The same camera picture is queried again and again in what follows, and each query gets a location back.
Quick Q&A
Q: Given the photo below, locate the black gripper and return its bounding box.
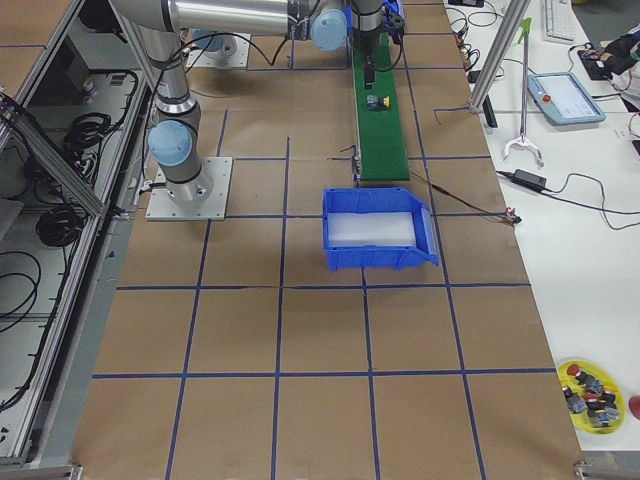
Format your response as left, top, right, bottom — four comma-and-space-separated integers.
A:
357, 29, 380, 90

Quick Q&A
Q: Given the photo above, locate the yellow push button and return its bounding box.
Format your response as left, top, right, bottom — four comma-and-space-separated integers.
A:
366, 95, 391, 111

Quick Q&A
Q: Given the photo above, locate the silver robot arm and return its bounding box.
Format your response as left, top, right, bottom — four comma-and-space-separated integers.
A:
172, 1, 404, 90
111, 1, 213, 203

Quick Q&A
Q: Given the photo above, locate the yellow plate of buttons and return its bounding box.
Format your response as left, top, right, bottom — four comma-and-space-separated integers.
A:
557, 359, 626, 435

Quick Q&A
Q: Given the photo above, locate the green conveyor belt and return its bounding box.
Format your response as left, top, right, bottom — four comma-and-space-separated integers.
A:
352, 50, 410, 183

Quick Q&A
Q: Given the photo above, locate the blue bin empty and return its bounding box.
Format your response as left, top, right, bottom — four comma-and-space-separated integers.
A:
323, 187, 439, 271

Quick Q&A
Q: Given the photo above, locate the white foam pad target bin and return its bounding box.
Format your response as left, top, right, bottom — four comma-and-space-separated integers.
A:
327, 212, 416, 247

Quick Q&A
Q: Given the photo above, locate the reacher grabber tool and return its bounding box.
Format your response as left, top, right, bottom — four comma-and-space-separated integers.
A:
503, 17, 544, 168

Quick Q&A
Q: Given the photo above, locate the teach pendant tablet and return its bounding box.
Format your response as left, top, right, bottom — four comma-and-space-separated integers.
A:
527, 72, 606, 125

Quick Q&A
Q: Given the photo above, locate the black power adapter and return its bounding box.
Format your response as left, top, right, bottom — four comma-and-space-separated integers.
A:
512, 169, 547, 192

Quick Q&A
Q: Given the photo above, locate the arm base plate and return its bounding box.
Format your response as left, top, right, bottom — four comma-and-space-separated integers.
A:
146, 157, 233, 221
186, 33, 251, 69

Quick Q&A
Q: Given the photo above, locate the aluminium frame post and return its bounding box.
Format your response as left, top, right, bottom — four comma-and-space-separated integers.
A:
469, 0, 530, 113

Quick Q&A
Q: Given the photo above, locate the red black wire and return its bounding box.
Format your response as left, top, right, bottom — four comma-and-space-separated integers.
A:
409, 169, 521, 225

